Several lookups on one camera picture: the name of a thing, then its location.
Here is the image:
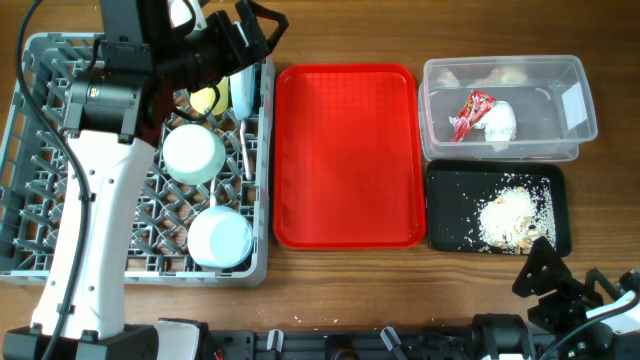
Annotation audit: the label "black plastic tray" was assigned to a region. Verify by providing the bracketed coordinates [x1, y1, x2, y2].
[425, 159, 572, 257]

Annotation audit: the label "yellow plastic cup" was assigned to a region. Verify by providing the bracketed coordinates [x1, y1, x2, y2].
[189, 77, 230, 116]

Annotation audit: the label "clear plastic bin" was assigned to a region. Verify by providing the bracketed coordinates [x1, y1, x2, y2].
[418, 55, 598, 162]

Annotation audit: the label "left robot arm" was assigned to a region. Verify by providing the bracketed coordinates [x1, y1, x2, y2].
[2, 0, 289, 359]

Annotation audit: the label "red plastic tray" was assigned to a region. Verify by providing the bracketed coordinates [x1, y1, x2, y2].
[273, 63, 427, 250]

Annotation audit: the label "large light blue plate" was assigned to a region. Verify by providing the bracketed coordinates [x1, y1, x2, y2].
[230, 65, 256, 120]

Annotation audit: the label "light green bowl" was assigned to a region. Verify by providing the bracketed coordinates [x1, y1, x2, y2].
[162, 124, 226, 185]

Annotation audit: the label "white napkin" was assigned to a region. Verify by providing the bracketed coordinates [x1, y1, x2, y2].
[471, 101, 516, 142]

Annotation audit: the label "small light blue bowl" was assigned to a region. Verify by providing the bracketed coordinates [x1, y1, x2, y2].
[187, 206, 253, 269]

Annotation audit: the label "rice food leftovers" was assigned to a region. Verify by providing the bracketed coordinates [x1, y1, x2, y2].
[457, 172, 557, 255]

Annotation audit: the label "white plastic fork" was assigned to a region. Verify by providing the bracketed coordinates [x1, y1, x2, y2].
[239, 119, 252, 181]

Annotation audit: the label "red snack wrapper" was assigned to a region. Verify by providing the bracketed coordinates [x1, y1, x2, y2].
[449, 90, 497, 142]

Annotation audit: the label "grey dishwasher rack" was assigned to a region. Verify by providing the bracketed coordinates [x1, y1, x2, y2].
[1, 33, 275, 287]

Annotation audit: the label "white plastic spoon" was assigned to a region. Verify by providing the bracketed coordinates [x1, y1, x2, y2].
[209, 179, 218, 207]

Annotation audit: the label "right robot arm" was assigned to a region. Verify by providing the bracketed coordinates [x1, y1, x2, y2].
[465, 237, 639, 359]

